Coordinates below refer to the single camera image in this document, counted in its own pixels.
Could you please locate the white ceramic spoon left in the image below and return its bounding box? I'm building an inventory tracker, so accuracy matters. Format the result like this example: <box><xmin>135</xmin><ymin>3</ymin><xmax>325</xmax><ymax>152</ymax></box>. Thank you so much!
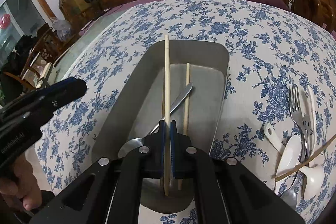
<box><xmin>263</xmin><ymin>122</ymin><xmax>302</xmax><ymax>195</ymax></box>

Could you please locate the silver metal fork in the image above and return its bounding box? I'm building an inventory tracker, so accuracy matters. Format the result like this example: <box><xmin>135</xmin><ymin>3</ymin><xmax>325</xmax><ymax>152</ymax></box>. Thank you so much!
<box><xmin>288</xmin><ymin>84</ymin><xmax>309</xmax><ymax>162</ymax></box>

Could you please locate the blue floral tablecloth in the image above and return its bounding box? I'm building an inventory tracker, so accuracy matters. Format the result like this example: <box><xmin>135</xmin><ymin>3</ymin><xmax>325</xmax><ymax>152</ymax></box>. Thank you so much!
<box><xmin>34</xmin><ymin>0</ymin><xmax>336</xmax><ymax>224</ymax></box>

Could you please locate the metal rectangular tray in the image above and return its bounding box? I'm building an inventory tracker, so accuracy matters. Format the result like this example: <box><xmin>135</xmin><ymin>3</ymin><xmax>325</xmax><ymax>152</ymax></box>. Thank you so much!
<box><xmin>90</xmin><ymin>39</ymin><xmax>231</xmax><ymax>214</ymax></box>

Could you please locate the light bamboo chopstick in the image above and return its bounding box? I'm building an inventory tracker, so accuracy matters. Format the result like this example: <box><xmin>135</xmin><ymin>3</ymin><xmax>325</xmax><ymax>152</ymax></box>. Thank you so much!
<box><xmin>178</xmin><ymin>63</ymin><xmax>190</xmax><ymax>191</ymax></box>
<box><xmin>163</xmin><ymin>35</ymin><xmax>171</xmax><ymax>196</ymax></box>

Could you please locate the left hand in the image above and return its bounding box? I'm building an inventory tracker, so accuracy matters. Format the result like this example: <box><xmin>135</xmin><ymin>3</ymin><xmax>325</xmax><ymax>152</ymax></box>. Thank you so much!
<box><xmin>1</xmin><ymin>154</ymin><xmax>42</xmax><ymax>211</ymax></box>

